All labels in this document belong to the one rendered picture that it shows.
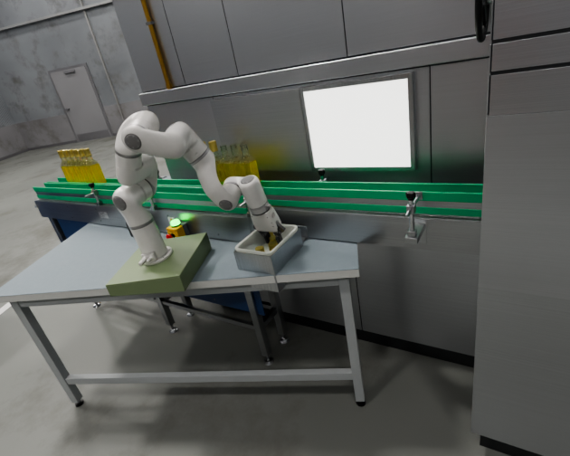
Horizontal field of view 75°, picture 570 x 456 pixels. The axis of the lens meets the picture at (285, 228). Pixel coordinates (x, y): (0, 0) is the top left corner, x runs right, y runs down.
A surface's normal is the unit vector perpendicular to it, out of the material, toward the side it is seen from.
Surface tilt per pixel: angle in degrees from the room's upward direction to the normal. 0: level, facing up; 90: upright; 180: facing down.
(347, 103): 90
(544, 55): 90
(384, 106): 90
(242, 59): 90
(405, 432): 0
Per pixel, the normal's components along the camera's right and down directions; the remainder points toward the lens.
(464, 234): -0.50, 0.46
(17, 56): -0.14, 0.45
